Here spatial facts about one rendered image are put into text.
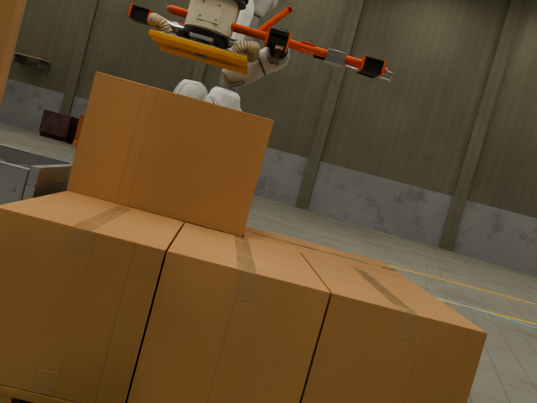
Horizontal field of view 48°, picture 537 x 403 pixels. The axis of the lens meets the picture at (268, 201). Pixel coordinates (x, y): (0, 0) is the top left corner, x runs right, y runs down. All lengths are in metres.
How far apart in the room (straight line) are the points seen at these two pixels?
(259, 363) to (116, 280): 0.39
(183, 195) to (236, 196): 0.18
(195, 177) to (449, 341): 0.95
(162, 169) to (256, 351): 0.79
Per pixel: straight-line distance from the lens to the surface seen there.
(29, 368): 1.54
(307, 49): 2.20
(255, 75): 2.48
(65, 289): 1.47
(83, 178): 2.06
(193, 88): 2.81
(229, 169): 1.98
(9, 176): 1.95
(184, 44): 2.09
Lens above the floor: 0.79
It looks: 3 degrees down
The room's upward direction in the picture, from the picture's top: 15 degrees clockwise
